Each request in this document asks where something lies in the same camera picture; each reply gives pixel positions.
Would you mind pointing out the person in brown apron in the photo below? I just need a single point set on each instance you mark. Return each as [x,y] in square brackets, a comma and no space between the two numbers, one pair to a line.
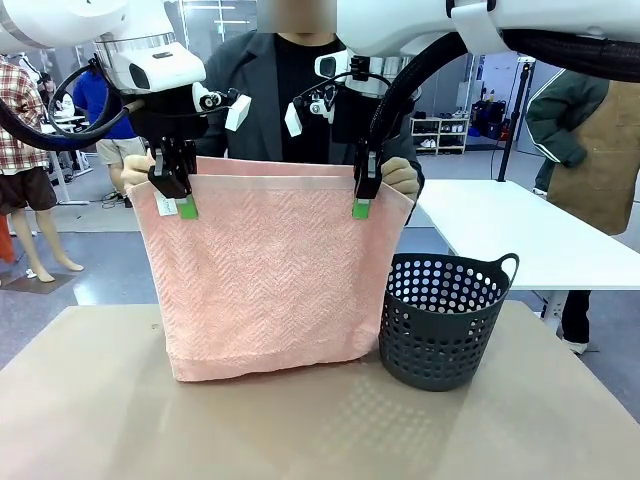
[600,165]

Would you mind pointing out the pink herringbone towel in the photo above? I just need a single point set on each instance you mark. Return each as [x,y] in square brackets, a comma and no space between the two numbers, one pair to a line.
[260,275]

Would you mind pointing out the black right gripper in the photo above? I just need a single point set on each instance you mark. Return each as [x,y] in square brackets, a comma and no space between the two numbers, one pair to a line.
[350,120]

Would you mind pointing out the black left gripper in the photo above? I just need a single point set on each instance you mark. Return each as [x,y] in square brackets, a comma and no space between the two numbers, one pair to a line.
[165,117]

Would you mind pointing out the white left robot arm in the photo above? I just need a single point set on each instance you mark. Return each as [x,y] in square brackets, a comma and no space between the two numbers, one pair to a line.
[65,20]

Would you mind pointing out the person's left hand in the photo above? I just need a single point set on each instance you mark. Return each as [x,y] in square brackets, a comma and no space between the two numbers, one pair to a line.
[402,177]

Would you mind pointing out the black tripod pole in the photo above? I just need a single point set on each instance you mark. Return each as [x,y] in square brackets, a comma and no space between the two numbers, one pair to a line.
[510,130]

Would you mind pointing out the white shoe shelf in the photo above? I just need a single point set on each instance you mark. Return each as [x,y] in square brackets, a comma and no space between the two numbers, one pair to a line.
[440,135]

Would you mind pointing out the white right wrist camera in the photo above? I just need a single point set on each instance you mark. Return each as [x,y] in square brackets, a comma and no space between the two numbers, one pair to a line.
[293,120]

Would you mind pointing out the white rectangular table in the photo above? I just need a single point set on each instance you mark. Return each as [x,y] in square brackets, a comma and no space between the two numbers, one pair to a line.
[500,225]

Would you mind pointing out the orange garment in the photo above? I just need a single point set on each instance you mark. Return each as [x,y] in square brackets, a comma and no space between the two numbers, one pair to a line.
[6,240]

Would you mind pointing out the person in blue hoodie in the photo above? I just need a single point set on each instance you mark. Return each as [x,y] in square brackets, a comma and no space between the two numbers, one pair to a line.
[115,150]

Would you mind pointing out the person in grey blazer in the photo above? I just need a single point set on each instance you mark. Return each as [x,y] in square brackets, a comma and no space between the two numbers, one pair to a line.
[300,100]

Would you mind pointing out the person's right hand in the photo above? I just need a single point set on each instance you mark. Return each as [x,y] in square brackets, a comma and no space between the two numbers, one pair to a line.
[136,172]

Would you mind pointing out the dark grey perforated basket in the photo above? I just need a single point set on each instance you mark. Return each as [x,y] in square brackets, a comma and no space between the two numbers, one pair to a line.
[430,350]

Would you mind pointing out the mannequin in plaid shirt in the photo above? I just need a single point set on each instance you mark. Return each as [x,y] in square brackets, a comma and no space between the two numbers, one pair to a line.
[20,130]

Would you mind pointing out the brown mannequin base plate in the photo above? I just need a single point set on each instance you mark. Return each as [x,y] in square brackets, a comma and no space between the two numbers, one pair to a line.
[40,284]

